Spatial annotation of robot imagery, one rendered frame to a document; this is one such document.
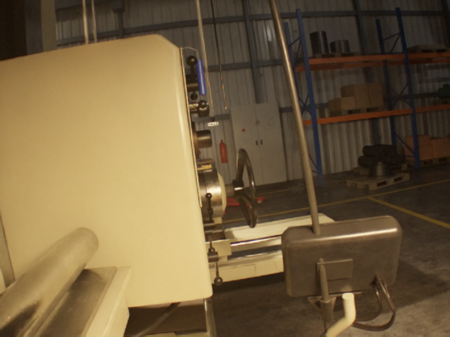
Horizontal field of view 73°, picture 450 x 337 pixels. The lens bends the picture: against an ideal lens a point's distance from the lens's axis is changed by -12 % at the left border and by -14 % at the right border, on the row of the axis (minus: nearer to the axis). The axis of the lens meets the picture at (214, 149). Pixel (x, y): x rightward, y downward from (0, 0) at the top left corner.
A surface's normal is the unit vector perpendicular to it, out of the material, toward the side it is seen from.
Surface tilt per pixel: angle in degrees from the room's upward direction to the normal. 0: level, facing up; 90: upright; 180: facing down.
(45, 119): 90
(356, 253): 109
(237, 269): 90
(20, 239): 90
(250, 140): 90
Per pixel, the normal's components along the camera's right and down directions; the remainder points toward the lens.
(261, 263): 0.08, 0.05
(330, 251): -0.13, 0.40
